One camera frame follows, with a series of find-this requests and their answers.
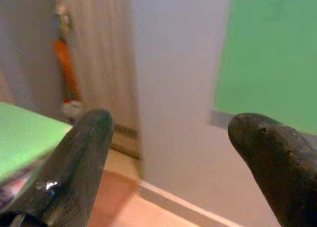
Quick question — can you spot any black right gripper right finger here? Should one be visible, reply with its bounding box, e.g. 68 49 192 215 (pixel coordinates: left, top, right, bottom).
227 112 317 227

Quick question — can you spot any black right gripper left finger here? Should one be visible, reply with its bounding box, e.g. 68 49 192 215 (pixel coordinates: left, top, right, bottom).
0 108 115 227

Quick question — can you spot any green table cover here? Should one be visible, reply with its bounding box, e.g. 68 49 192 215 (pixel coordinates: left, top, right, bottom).
0 102 74 185

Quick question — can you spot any wooden door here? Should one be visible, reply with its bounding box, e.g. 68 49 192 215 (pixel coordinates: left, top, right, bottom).
55 0 142 159

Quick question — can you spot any white baseboard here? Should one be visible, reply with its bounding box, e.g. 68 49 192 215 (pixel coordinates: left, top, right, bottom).
139 180 245 227

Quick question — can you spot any orange handled broom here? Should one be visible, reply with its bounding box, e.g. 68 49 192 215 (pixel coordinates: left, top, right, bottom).
54 4 85 119

